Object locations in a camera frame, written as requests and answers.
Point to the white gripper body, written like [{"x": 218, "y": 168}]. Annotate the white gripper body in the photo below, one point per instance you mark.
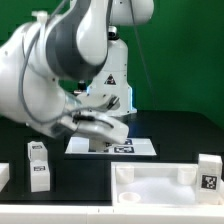
[{"x": 95, "y": 125}]

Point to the white square tabletop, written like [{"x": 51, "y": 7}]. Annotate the white square tabletop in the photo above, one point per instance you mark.
[{"x": 157, "y": 184}]

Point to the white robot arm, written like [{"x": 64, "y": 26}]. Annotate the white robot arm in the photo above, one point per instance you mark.
[{"x": 73, "y": 45}]

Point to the white tag sheet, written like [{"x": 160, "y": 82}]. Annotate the white tag sheet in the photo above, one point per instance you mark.
[{"x": 131, "y": 147}]

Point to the white left fence block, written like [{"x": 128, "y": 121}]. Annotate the white left fence block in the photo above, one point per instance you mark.
[{"x": 4, "y": 175}]

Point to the white front fence bar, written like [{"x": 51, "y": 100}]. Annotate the white front fence bar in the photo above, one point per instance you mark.
[{"x": 29, "y": 214}]

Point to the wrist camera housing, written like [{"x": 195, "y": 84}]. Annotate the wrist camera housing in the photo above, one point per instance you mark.
[{"x": 101, "y": 101}]

